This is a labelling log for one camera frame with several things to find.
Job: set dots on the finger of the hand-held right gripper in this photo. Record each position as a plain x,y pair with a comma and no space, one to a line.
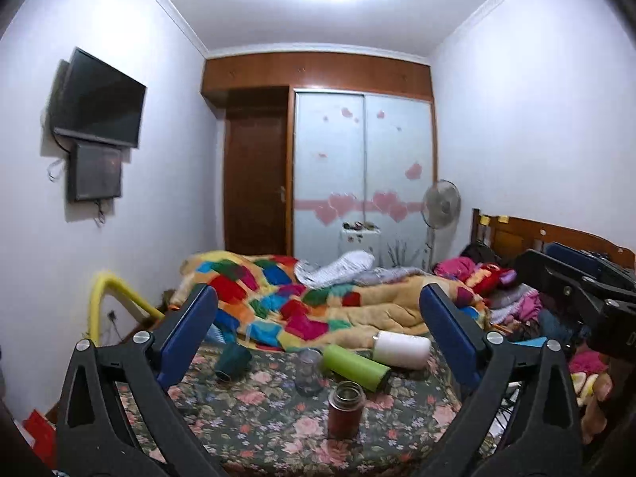
579,258
556,280

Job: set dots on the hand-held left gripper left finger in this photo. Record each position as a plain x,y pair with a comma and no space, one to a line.
186,325

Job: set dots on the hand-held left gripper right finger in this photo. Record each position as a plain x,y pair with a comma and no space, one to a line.
449,328

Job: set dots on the dark green cup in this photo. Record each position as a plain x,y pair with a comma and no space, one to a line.
232,361

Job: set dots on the clear glass cup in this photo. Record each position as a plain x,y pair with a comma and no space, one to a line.
310,372

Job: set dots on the person's right hand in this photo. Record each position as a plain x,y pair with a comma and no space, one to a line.
596,415

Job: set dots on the wooden headboard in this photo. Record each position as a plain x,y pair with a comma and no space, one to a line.
546,236

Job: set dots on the white bottle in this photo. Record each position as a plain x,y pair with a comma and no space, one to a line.
402,350

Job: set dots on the pile of pink clothes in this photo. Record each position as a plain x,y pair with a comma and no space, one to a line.
489,280

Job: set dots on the green bottle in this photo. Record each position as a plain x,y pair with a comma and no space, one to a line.
355,365

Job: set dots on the colourful patchwork blanket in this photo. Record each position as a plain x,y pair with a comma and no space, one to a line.
308,303

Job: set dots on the standing fan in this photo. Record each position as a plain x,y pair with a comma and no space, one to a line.
439,203

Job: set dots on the white striped pillow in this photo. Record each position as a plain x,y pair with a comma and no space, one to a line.
334,269

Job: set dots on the floral bed sheet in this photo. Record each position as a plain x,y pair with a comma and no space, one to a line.
278,417

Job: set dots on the brown steel flask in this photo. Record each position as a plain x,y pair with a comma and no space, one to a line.
346,410

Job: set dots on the brown wooden door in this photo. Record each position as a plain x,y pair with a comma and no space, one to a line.
256,179

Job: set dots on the red box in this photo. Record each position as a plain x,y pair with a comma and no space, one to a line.
37,435

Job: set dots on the wooden wardrobe with sliding doors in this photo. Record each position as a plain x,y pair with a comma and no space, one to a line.
357,159

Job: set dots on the yellow bed rail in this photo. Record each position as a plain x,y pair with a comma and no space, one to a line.
112,290

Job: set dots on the small black wall monitor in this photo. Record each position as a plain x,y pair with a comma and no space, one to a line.
95,171

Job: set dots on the black wall television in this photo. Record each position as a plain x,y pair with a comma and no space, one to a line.
102,97

